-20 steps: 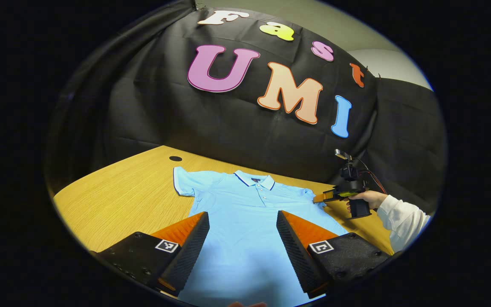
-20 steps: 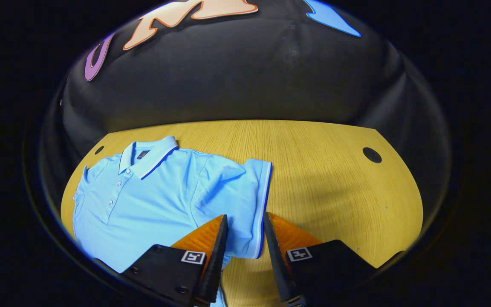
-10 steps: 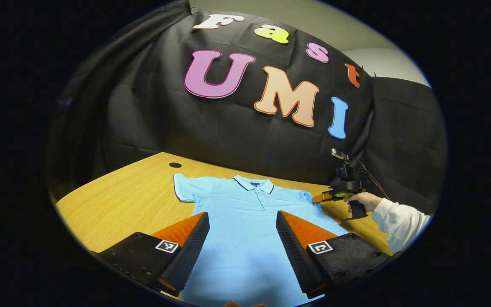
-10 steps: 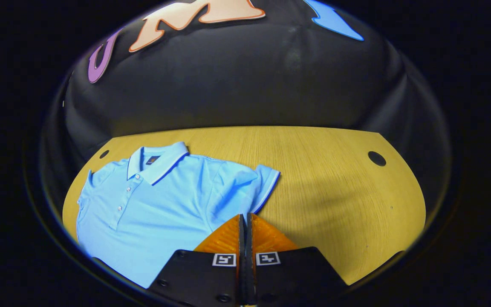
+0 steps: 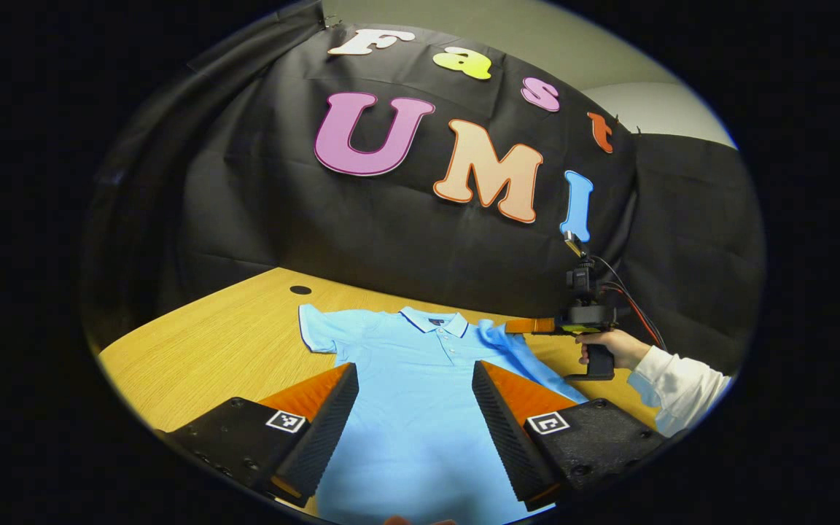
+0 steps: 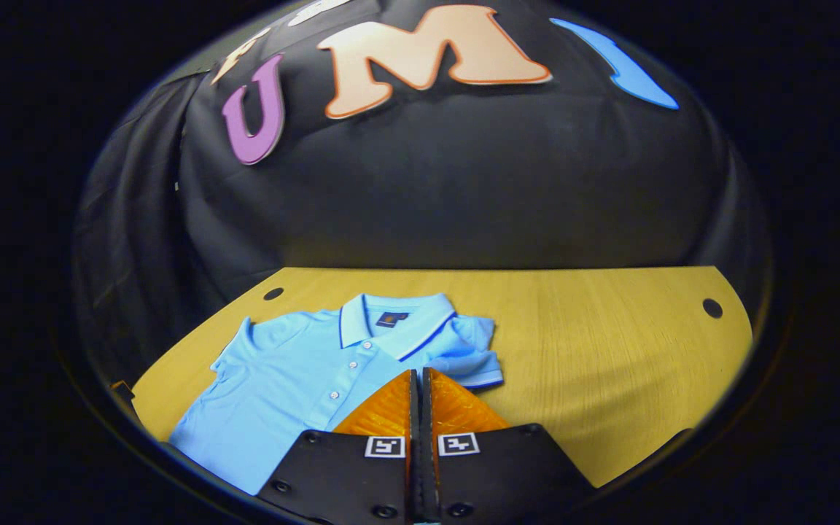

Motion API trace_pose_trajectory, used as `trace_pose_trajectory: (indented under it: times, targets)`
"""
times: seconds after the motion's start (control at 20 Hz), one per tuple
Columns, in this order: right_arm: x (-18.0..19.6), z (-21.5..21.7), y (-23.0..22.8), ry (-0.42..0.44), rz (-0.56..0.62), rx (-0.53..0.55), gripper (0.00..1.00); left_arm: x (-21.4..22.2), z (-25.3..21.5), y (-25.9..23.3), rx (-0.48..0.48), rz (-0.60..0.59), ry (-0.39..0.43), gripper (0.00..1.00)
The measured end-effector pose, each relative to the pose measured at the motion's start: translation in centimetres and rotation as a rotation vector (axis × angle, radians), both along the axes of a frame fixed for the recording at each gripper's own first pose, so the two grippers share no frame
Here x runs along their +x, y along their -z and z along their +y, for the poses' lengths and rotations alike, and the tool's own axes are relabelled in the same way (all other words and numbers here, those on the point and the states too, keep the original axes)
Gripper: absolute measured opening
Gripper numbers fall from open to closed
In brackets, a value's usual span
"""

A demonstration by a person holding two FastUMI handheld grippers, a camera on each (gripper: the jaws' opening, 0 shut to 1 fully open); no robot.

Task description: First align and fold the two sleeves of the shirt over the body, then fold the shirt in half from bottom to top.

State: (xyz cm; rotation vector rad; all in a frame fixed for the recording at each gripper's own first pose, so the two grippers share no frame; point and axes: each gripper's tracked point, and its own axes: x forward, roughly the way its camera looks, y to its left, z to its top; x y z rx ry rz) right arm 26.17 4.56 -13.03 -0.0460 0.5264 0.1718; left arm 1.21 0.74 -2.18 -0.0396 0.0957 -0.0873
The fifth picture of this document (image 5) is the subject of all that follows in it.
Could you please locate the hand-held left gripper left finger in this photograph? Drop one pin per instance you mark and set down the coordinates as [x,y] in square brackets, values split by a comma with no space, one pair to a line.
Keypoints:
[329,430]

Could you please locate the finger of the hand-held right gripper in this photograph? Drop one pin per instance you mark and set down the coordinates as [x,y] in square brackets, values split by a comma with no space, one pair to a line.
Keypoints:
[533,326]

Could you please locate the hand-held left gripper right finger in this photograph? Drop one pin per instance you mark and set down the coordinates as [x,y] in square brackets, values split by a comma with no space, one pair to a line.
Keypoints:
[504,430]

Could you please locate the light blue T-shirt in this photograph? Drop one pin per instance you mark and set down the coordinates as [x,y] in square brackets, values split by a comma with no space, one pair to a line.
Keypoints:
[413,408]

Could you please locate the black backdrop cloth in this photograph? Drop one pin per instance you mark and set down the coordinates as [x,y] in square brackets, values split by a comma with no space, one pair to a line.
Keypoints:
[391,233]

